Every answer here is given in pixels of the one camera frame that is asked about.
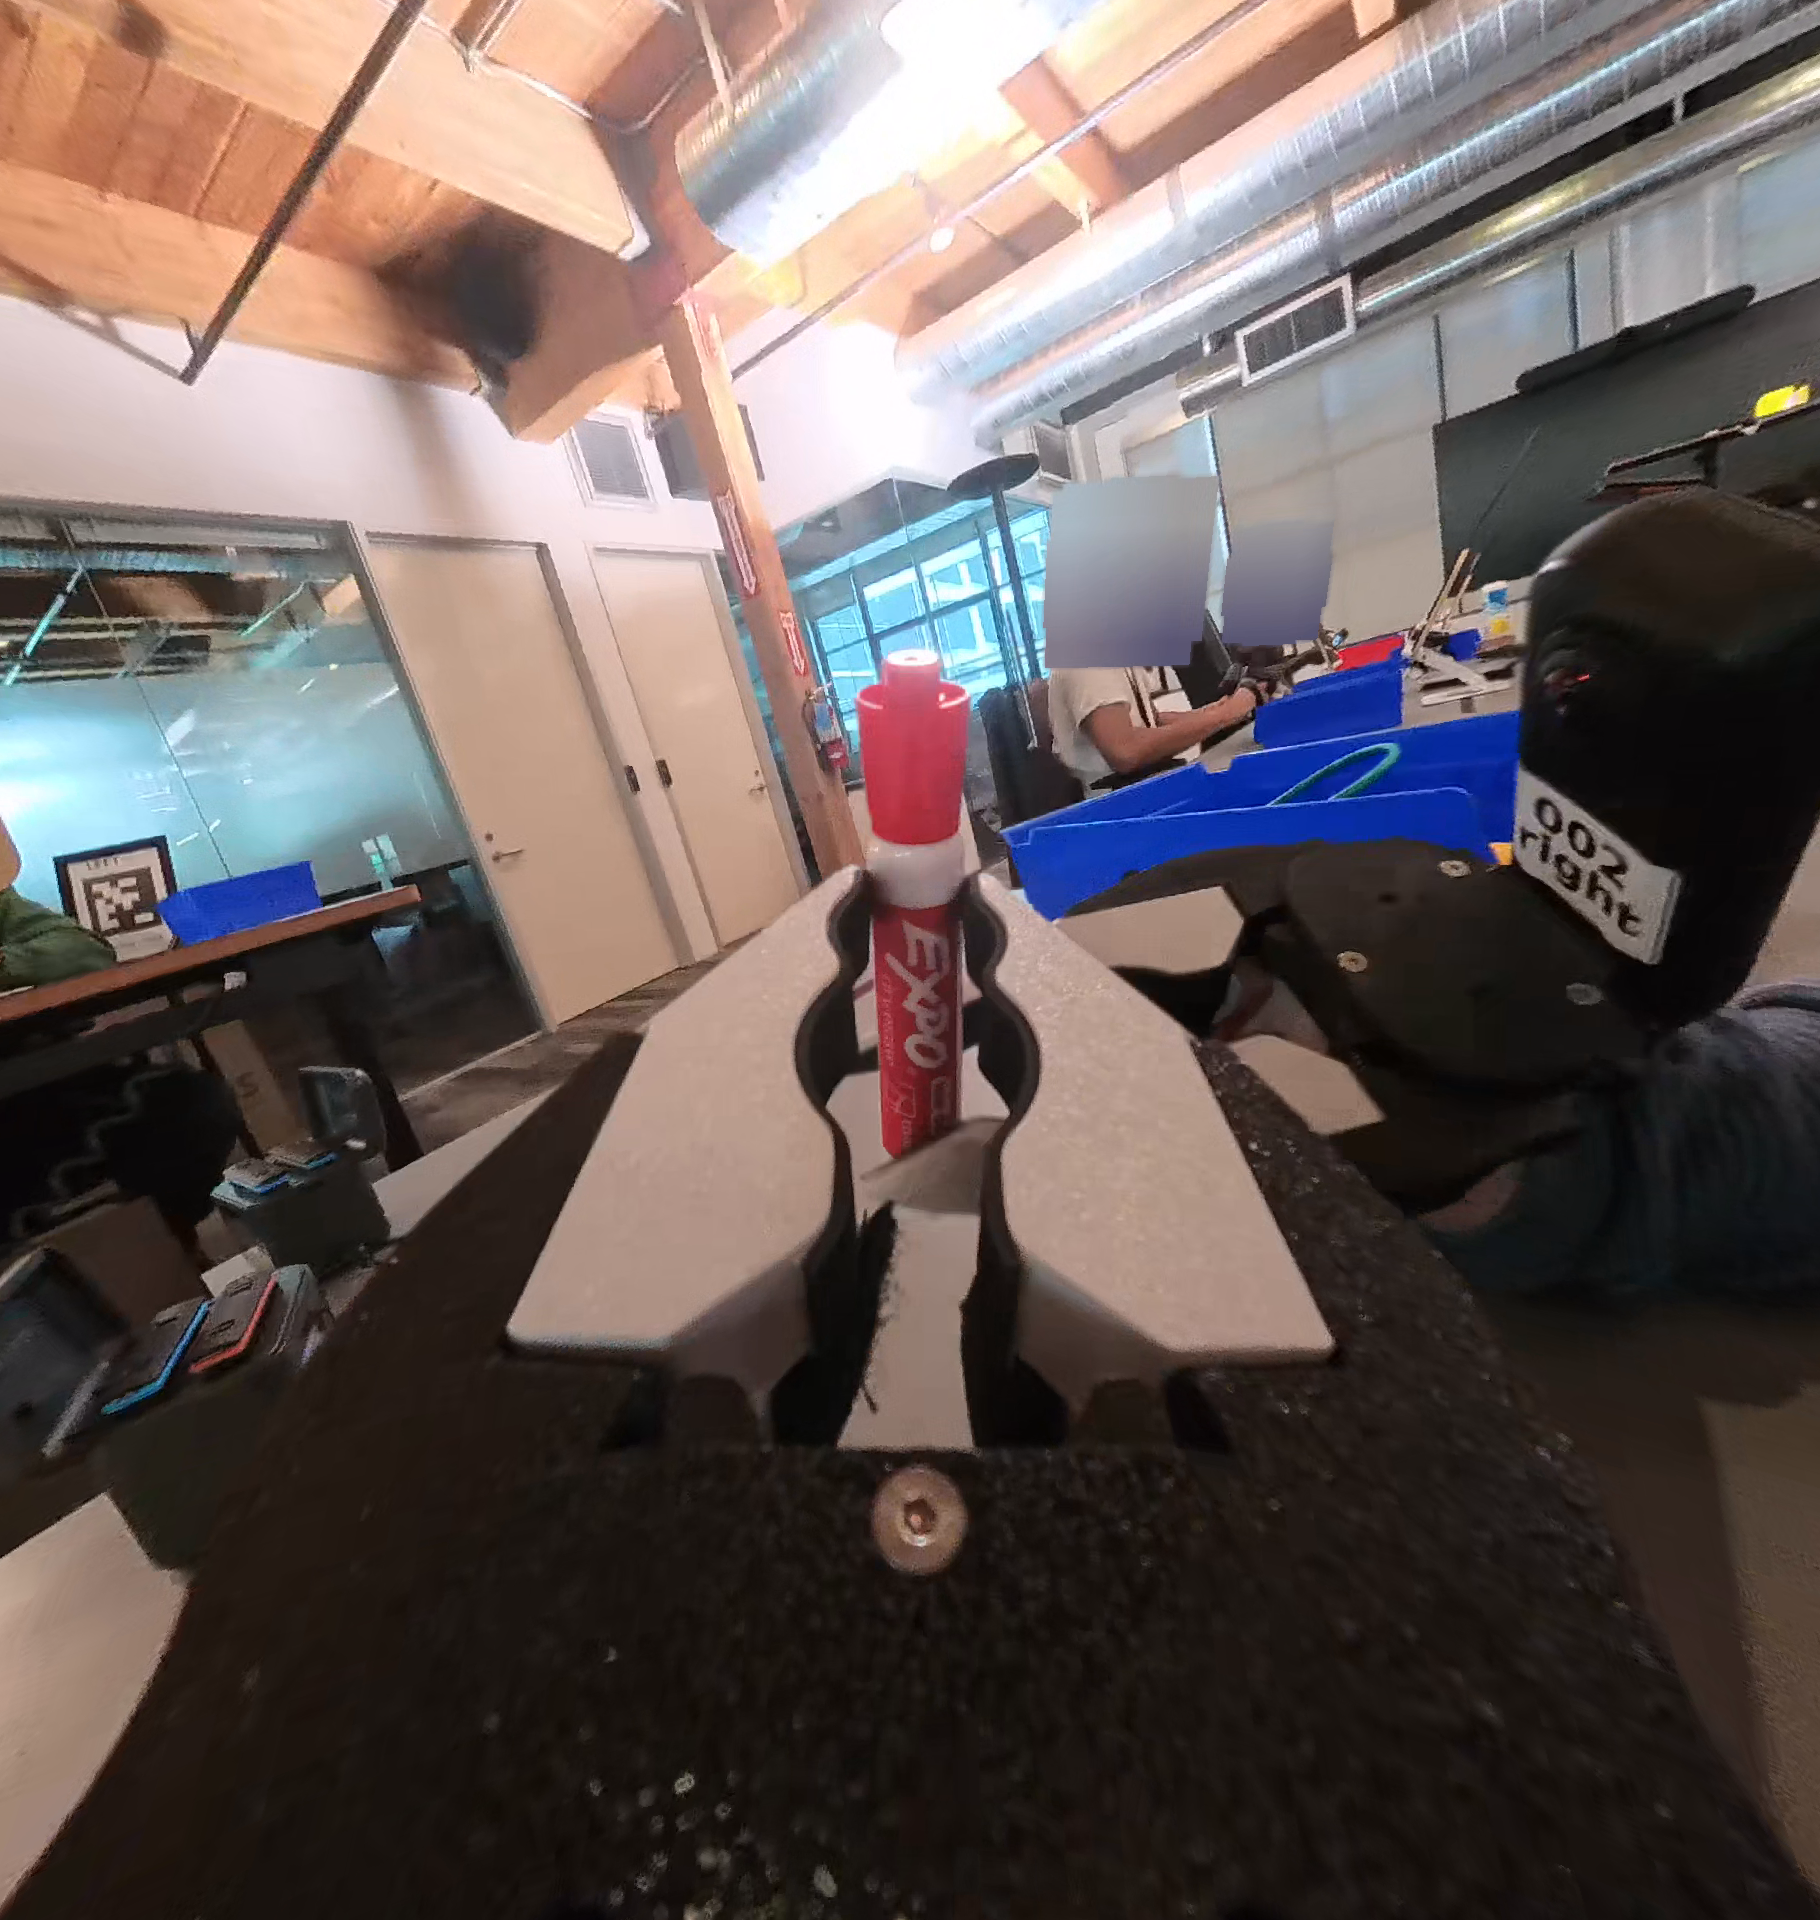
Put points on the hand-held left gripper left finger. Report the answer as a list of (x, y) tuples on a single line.
[(668, 1199)]

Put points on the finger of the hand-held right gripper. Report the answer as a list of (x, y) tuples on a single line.
[(1210, 886), (924, 1170)]

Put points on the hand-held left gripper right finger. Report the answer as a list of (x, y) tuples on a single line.
[(1163, 1199)]

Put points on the blue plastic bin with tag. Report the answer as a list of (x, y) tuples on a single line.
[(1149, 855)]

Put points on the red dry erase marker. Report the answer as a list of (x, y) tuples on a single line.
[(913, 810)]

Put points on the person's right forearm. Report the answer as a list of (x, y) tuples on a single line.
[(1720, 1140)]

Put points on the black office chair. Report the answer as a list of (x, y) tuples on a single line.
[(1023, 765)]

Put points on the black battery charger case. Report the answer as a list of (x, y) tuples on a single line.
[(40, 1350), (311, 1199)]

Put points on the red fire extinguisher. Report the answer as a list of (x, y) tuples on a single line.
[(828, 729)]

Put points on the cardboard box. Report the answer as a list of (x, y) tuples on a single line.
[(243, 1080)]

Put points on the white door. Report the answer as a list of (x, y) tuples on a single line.
[(685, 752), (521, 781)]

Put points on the black floor lamp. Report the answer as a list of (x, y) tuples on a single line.
[(997, 473)]

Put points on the dark blue storage bin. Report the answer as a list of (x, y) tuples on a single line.
[(243, 899)]

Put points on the black wavy-back chair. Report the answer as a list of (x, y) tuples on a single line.
[(145, 1140)]

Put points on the long wooden-edged desk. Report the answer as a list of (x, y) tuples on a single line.
[(175, 961)]

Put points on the small framed marker sign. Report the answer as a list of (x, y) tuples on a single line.
[(115, 894)]

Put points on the metal ceiling rod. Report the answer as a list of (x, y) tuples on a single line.
[(311, 181)]

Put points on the black wall screen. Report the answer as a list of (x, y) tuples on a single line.
[(1599, 451)]

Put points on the wooden post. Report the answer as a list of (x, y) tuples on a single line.
[(767, 630)]

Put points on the long silver ceiling duct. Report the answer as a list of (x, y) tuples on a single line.
[(1448, 240)]

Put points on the duct vent grille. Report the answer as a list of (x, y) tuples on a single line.
[(1295, 328)]

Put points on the wide silver ceiling duct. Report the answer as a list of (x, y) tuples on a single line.
[(1300, 167)]

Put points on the black wall speaker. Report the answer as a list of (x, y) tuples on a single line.
[(685, 451)]

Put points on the wall vent grille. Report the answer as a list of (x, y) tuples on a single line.
[(610, 461)]

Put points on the silver elbow air duct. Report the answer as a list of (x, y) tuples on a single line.
[(774, 135)]

